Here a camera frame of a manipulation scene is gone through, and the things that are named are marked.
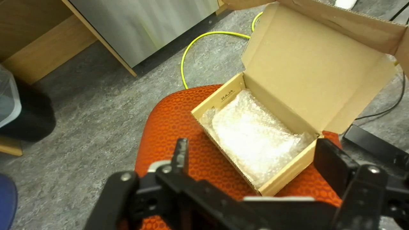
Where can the brown cardboard box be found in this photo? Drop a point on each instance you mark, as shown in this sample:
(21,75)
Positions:
(306,71)

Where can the blue trash bin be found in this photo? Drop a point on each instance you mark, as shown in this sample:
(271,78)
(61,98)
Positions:
(6,204)

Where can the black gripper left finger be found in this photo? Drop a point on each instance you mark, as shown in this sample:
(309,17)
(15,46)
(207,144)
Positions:
(122,199)

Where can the orange rotating office chair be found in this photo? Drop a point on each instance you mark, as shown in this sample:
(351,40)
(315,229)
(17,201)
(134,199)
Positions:
(170,123)

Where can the stainless steel dishwasher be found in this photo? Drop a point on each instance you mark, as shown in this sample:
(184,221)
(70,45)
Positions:
(148,25)

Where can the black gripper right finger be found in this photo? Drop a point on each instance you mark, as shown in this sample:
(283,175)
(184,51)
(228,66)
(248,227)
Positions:
(370,195)

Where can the dark bin with clear liner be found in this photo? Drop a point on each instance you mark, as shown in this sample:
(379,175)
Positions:
(33,115)

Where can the black flat floor box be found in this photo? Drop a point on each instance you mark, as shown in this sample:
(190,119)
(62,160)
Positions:
(378,147)

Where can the clear bubble wrap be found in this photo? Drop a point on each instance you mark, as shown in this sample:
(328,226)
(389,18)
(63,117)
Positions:
(255,135)

